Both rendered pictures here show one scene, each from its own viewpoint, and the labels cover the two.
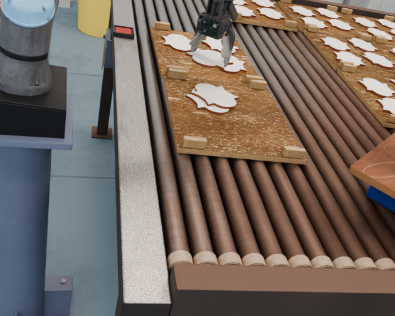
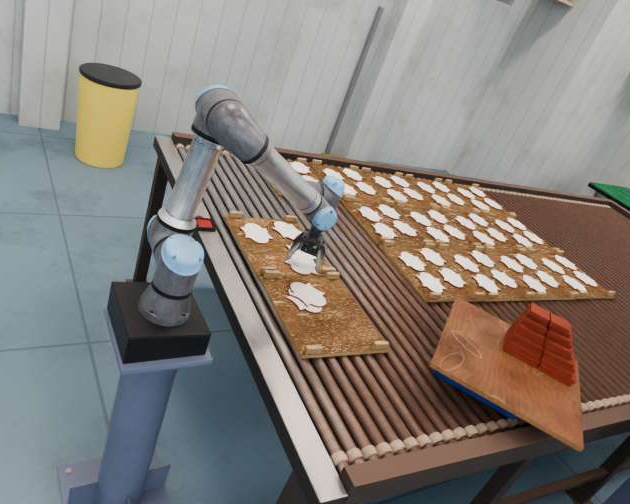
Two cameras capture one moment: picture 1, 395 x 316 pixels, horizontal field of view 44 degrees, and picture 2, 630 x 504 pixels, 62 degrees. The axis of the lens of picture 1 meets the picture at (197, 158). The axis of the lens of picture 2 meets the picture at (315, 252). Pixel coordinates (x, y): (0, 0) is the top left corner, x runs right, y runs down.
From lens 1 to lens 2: 0.72 m
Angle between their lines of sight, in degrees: 17
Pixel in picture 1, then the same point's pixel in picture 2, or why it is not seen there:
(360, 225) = (436, 402)
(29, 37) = (186, 282)
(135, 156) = (273, 368)
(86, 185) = not seen: hidden behind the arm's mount
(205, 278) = (368, 473)
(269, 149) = (362, 344)
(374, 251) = (450, 422)
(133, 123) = (256, 333)
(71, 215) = not seen: hidden behind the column
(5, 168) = (147, 382)
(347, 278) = (445, 452)
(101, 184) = not seen: hidden behind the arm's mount
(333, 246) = (426, 424)
